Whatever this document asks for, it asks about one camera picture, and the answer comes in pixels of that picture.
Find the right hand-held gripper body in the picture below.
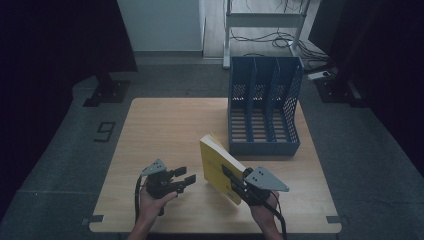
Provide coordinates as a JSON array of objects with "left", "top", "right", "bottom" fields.
[{"left": 233, "top": 165, "right": 290, "bottom": 208}]

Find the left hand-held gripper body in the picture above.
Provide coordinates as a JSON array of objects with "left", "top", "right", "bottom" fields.
[{"left": 141, "top": 158, "right": 186, "bottom": 200}]

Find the yellow book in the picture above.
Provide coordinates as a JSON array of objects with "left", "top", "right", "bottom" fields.
[{"left": 199, "top": 133, "right": 248, "bottom": 206}]

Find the blue file rack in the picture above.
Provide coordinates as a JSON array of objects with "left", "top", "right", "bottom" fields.
[{"left": 227, "top": 55, "right": 305, "bottom": 157}]

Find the person's left hand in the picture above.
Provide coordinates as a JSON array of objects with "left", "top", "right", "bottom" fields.
[{"left": 137, "top": 185, "right": 179, "bottom": 218}]

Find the person's right hand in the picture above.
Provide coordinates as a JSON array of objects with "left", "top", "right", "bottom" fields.
[{"left": 249, "top": 191, "right": 281, "bottom": 222}]

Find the grey tape piece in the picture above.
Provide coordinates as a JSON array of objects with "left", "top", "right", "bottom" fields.
[
  {"left": 326, "top": 215, "right": 348, "bottom": 225},
  {"left": 81, "top": 214, "right": 105, "bottom": 225}
]

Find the black stand base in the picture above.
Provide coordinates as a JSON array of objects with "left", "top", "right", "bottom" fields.
[
  {"left": 314, "top": 75, "right": 363, "bottom": 108},
  {"left": 82, "top": 71, "right": 131, "bottom": 108}
]

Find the white power strip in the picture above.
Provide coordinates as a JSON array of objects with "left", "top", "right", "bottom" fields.
[{"left": 307, "top": 70, "right": 332, "bottom": 82}]

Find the dark curtain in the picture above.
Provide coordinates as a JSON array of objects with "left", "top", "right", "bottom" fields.
[
  {"left": 0, "top": 0, "right": 139, "bottom": 221},
  {"left": 308, "top": 0, "right": 424, "bottom": 178}
]

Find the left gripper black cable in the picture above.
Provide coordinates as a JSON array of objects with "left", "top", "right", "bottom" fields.
[{"left": 133, "top": 174, "right": 145, "bottom": 224}]

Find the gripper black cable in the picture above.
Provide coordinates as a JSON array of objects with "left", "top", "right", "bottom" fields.
[
  {"left": 262, "top": 190, "right": 288, "bottom": 240},
  {"left": 133, "top": 174, "right": 145, "bottom": 224}
]

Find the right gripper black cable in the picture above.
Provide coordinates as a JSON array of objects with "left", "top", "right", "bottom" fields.
[{"left": 262, "top": 190, "right": 288, "bottom": 240}]

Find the metal shelf with cables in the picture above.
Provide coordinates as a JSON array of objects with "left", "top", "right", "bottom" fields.
[{"left": 229, "top": 0, "right": 331, "bottom": 63}]

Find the white metal stand frame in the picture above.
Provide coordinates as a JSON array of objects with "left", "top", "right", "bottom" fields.
[{"left": 222, "top": 0, "right": 313, "bottom": 70}]

